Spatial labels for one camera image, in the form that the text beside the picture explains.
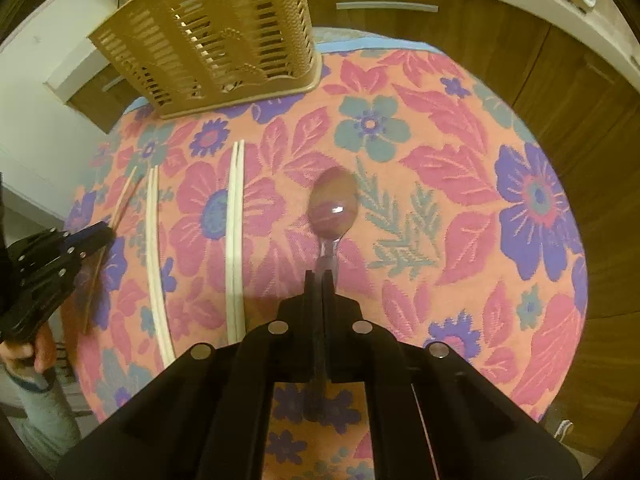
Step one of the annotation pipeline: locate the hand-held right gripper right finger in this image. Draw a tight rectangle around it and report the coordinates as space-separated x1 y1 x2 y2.
324 269 583 480

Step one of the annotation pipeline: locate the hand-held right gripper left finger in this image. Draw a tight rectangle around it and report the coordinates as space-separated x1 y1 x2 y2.
55 269 326 480

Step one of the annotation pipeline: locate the floral tablecloth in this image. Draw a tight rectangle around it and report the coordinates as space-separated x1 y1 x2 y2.
60 27 588 480

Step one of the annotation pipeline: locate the white refrigerator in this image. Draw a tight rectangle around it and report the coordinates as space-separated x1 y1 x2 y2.
0 0 101 221

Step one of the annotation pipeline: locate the tan plastic utensil basket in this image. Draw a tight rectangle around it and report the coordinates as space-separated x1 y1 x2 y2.
87 0 323 120

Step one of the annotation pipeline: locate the person's left hand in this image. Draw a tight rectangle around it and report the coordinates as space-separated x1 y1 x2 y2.
0 322 58 376

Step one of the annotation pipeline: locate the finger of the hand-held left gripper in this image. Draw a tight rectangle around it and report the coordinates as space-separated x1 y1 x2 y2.
10 225 117 261
30 245 108 286

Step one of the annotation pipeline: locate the person's left forearm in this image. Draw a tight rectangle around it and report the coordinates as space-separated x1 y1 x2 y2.
2 367 83 466

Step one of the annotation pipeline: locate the white shoe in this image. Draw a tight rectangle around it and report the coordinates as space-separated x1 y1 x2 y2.
544 410 575 446

